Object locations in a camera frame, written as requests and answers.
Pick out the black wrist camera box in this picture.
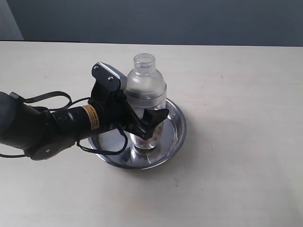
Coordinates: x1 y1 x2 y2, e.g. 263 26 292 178
91 61 127 92

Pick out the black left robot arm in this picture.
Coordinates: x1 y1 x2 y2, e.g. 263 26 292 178
0 84 169 161

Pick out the round stainless steel tray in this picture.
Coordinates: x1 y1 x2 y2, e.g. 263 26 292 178
88 98 187 170

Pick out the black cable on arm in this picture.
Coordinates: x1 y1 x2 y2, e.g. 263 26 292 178
0 91 130 158

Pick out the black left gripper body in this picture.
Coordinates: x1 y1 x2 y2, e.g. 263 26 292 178
88 84 142 137

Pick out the clear plastic shaker bottle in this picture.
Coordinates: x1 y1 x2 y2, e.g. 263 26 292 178
123 53 168 151

